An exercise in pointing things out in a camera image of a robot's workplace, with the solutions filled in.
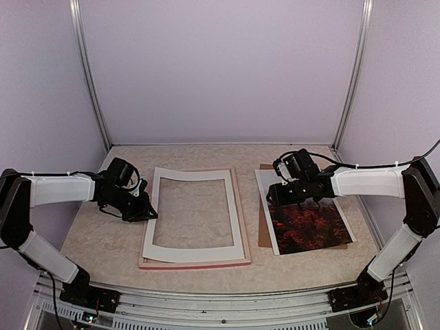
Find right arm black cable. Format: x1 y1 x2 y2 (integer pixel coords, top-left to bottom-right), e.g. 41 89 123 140
309 139 440 169

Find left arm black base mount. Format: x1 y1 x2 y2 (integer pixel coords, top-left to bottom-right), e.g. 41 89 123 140
60 283 120 314

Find aluminium corner post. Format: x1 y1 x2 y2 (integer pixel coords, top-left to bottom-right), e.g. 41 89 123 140
332 0 374 153
69 0 113 153

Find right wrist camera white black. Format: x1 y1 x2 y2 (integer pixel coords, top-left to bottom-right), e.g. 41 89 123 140
272 148 320 183

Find brown cardboard backing board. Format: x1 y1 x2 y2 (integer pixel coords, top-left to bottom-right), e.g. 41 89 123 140
258 164 348 250

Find right aluminium corner post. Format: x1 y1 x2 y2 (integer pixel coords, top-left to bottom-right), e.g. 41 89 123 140
332 0 374 153

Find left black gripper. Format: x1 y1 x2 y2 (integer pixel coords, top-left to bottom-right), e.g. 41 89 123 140
104 188 158 223

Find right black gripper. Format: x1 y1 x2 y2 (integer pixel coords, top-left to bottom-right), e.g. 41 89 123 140
267 177 310 207

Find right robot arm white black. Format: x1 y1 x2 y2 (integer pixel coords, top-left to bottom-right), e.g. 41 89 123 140
266 149 439 305

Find white mat board passe-partout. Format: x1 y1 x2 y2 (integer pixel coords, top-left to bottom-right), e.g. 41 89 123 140
142 167 247 265

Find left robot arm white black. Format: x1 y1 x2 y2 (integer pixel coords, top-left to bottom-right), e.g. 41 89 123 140
1 169 158 306

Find photo print white border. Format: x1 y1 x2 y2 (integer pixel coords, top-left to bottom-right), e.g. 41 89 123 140
255 169 356 256

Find wooden picture frame pink edge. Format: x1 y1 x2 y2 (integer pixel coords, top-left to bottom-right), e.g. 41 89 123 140
139 178 251 271

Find left aluminium corner post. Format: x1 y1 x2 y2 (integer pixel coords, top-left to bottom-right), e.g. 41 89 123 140
69 0 113 153

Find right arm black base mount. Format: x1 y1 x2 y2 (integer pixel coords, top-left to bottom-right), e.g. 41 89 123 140
328 285 388 313

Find front aluminium rail base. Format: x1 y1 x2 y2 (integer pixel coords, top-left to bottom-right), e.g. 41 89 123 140
23 272 425 329

